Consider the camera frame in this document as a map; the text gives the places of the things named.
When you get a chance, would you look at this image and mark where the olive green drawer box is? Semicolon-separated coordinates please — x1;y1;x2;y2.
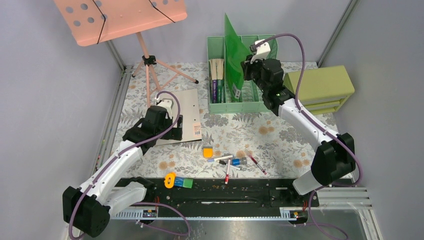
298;65;355;115

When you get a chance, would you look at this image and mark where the purple paperback book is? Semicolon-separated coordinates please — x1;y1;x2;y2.
209;58;218;104

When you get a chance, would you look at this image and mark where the treehouse paperback book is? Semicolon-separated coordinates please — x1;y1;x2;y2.
216;58;225;103

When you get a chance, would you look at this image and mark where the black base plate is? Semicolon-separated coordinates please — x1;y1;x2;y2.
112;177;355;219

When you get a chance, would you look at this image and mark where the red white marker pen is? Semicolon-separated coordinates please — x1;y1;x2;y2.
224;159;231;185

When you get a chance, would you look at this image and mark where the black white marker pen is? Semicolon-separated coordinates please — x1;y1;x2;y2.
218;160;243;171

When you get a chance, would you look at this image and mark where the aluminium frame rail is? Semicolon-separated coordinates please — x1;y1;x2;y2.
90;65;134;176

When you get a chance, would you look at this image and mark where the beige notebook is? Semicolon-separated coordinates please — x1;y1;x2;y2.
156;88;202;146

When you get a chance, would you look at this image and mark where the blue grey glue stick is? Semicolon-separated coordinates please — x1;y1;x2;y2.
231;157;247;166

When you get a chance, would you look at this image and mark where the green file organizer rack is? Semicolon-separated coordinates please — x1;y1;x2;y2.
207;36;269;114

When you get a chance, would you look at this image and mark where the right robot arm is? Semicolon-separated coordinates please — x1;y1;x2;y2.
241;56;357;206

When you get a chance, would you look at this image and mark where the purple cable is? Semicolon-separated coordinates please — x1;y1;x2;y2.
67;91;192;240
254;33;364;240

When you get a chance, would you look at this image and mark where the yellow blue green toy block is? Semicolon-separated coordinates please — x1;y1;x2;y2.
164;172;194;189

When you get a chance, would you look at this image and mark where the yellow grey eraser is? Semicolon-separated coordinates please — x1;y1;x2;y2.
202;146;214;159

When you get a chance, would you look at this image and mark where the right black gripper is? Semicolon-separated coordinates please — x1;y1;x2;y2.
240;53;269;94

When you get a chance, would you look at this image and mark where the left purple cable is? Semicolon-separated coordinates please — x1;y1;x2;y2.
67;91;192;240

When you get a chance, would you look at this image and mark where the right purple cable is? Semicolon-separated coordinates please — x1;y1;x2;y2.
254;33;364;240

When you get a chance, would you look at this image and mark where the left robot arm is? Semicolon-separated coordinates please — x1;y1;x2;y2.
62;104;183;240

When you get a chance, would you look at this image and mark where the pink music stand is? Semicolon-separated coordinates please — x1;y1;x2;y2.
54;0;198;105

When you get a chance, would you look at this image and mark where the green plastic folder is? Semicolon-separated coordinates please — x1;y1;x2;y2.
224;14;250;102

